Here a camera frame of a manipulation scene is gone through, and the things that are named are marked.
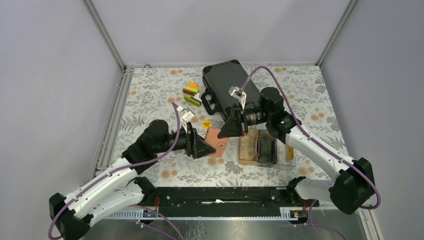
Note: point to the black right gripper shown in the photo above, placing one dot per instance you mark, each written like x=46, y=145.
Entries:
x=233, y=128

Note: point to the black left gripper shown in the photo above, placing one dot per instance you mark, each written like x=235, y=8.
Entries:
x=192, y=135

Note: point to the pink leather card holder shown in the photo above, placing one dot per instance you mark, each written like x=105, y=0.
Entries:
x=219, y=144

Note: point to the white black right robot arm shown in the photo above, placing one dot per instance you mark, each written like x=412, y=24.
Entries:
x=351, y=185

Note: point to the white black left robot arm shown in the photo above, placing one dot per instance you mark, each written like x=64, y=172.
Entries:
x=75, y=213

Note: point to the clear acrylic card organizer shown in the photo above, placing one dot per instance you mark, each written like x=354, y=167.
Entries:
x=258, y=148

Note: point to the yellow round token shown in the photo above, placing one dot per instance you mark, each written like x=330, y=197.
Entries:
x=206, y=124

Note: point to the floral patterned table mat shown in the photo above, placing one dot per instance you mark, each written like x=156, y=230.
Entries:
x=157, y=94

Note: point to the dark grey hard case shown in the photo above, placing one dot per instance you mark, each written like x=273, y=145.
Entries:
x=218, y=79

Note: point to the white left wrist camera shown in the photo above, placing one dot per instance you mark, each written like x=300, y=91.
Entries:
x=185, y=114

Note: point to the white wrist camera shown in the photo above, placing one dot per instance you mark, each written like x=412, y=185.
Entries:
x=185, y=114
x=238, y=94

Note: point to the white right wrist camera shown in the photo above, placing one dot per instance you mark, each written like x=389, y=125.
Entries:
x=238, y=94

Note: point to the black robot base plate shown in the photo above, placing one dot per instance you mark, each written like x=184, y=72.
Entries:
x=219, y=202

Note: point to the aluminium frame rail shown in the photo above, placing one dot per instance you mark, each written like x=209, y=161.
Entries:
x=105, y=151

